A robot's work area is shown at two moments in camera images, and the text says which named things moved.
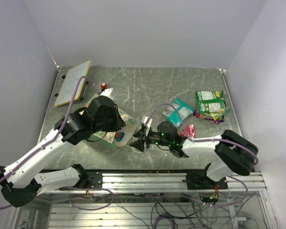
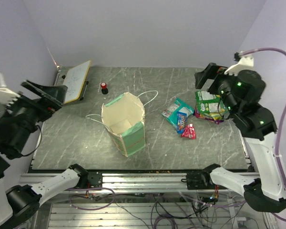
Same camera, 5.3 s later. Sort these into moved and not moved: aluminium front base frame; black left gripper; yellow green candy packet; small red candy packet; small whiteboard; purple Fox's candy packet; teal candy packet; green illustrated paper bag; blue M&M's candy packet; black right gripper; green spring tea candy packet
Moved: blue M&M's candy packet; green illustrated paper bag; black left gripper; black right gripper
Not moved: green spring tea candy packet; aluminium front base frame; yellow green candy packet; purple Fox's candy packet; small red candy packet; teal candy packet; small whiteboard
